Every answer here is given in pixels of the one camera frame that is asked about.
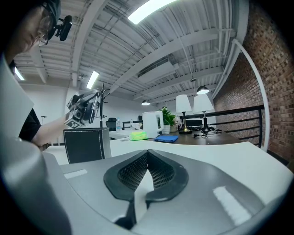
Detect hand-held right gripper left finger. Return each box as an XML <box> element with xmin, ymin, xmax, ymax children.
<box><xmin>103</xmin><ymin>149</ymin><xmax>148</xmax><ymax>230</ymax></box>

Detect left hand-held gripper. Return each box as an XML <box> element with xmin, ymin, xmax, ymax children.
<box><xmin>64</xmin><ymin>89</ymin><xmax>102</xmax><ymax>129</ymax></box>

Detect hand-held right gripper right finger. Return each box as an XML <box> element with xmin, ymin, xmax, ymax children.
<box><xmin>145</xmin><ymin>149</ymin><xmax>190</xmax><ymax>205</ymax></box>

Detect black leather pen holder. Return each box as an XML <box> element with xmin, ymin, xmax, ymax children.
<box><xmin>63</xmin><ymin>127</ymin><xmax>112</xmax><ymax>164</ymax></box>

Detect person's left forearm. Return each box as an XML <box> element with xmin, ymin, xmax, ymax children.
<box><xmin>33</xmin><ymin>114</ymin><xmax>71</xmax><ymax>147</ymax></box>

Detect black coat rack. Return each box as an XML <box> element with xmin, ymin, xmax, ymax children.
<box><xmin>97</xmin><ymin>83</ymin><xmax>109</xmax><ymax>128</ymax></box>

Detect long ceiling light panel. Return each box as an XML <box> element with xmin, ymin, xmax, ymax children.
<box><xmin>127</xmin><ymin>0</ymin><xmax>179</xmax><ymax>25</ymax></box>
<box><xmin>86</xmin><ymin>71</ymin><xmax>100</xmax><ymax>90</ymax></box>
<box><xmin>13</xmin><ymin>66</ymin><xmax>25</xmax><ymax>81</ymax></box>

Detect black office chair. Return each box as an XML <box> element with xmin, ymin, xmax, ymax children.
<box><xmin>107</xmin><ymin>117</ymin><xmax>117</xmax><ymax>132</ymax></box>

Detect blue cloth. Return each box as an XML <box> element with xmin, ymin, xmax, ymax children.
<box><xmin>153</xmin><ymin>134</ymin><xmax>180</xmax><ymax>143</ymax></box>

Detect green sponge pack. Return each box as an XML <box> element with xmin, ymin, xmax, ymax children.
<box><xmin>129</xmin><ymin>131</ymin><xmax>149</xmax><ymax>141</ymax></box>

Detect black short sleeve shirt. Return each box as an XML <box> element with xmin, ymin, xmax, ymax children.
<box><xmin>18</xmin><ymin>107</ymin><xmax>42</xmax><ymax>144</ymax></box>

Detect pale flower bunch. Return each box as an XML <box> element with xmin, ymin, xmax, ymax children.
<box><xmin>173</xmin><ymin>116</ymin><xmax>184</xmax><ymax>133</ymax></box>

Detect white electric kettle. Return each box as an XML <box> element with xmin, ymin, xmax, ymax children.
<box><xmin>142</xmin><ymin>110</ymin><xmax>164</xmax><ymax>139</ymax></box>

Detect green potted plant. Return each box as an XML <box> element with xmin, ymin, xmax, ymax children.
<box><xmin>160</xmin><ymin>107</ymin><xmax>177</xmax><ymax>135</ymax></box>

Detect white shade brass table lamp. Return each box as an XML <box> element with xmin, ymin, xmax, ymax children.
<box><xmin>175</xmin><ymin>94</ymin><xmax>193</xmax><ymax>135</ymax></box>

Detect white shade black table lamp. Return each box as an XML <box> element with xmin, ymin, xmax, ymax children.
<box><xmin>193</xmin><ymin>94</ymin><xmax>215</xmax><ymax>133</ymax></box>

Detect white ceiling air conditioner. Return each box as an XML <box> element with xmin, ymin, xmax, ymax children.
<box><xmin>137</xmin><ymin>57</ymin><xmax>180</xmax><ymax>84</ymax></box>

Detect thin-framed eyeglasses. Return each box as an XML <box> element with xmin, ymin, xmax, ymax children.
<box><xmin>37</xmin><ymin>4</ymin><xmax>55</xmax><ymax>47</ymax></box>

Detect person's head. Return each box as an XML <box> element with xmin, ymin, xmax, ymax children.
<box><xmin>6</xmin><ymin>0</ymin><xmax>62</xmax><ymax>61</ymax></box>

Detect black metal railing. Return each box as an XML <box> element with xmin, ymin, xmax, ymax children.
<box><xmin>179</xmin><ymin>105</ymin><xmax>265</xmax><ymax>149</ymax></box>

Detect white curved pipe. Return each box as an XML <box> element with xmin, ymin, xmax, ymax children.
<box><xmin>231</xmin><ymin>38</ymin><xmax>270</xmax><ymax>152</ymax></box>

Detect black cable bundle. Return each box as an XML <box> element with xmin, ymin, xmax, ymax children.
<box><xmin>192</xmin><ymin>128</ymin><xmax>223</xmax><ymax>139</ymax></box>

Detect black head-worn camera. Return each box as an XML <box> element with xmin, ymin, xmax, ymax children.
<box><xmin>54</xmin><ymin>15</ymin><xmax>73</xmax><ymax>42</ymax></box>

